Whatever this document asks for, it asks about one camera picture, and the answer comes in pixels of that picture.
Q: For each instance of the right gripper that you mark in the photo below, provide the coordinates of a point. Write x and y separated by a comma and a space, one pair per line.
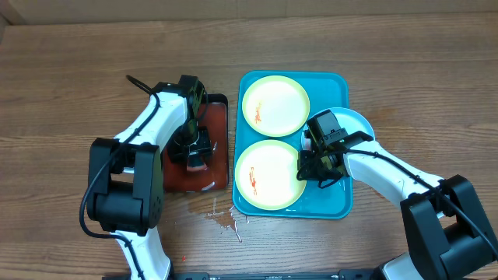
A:
312, 173

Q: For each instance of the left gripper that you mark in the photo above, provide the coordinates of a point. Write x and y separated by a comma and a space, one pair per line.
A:
180, 155

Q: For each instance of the dark green sponge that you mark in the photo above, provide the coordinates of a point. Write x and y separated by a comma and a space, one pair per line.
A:
195, 163

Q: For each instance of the light blue plate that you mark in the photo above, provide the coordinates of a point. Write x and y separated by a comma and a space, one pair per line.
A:
348, 119

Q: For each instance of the yellow-green plate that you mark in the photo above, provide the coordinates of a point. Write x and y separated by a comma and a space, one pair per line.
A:
275, 106
265, 175

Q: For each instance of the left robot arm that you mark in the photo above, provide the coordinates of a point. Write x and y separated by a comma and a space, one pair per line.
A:
124, 197

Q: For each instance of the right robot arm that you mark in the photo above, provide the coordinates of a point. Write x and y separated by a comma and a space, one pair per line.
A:
447, 230

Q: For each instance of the black tray with red water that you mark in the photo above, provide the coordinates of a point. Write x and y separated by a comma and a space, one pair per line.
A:
178, 178

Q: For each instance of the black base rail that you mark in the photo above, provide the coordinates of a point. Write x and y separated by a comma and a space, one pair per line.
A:
344, 274

